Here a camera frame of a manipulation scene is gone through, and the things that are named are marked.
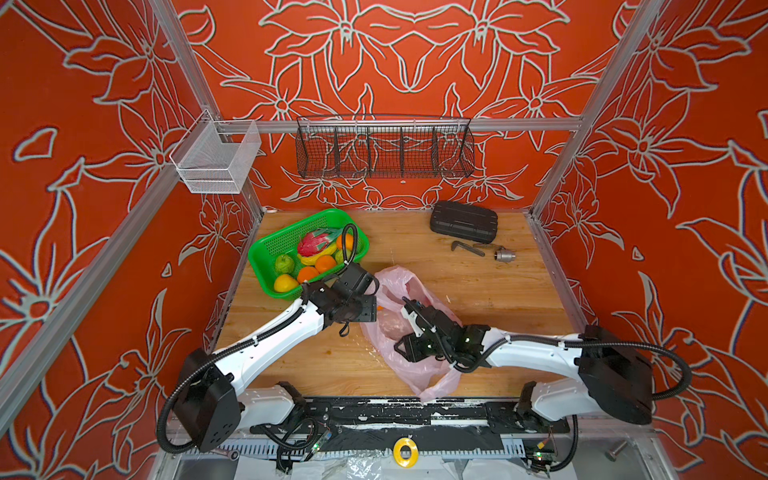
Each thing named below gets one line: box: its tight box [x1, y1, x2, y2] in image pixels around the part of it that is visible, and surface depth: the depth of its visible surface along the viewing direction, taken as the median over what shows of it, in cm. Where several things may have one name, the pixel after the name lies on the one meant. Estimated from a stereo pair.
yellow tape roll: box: [393, 437, 419, 469], surface depth 69 cm
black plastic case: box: [430, 201, 499, 244], surface depth 110 cm
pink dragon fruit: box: [298, 228, 343, 257], surface depth 102 cm
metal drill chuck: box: [494, 246, 516, 263], surface depth 103 cm
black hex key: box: [451, 240, 486, 257], surface depth 109 cm
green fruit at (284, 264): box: [274, 254, 295, 275], surface depth 100 cm
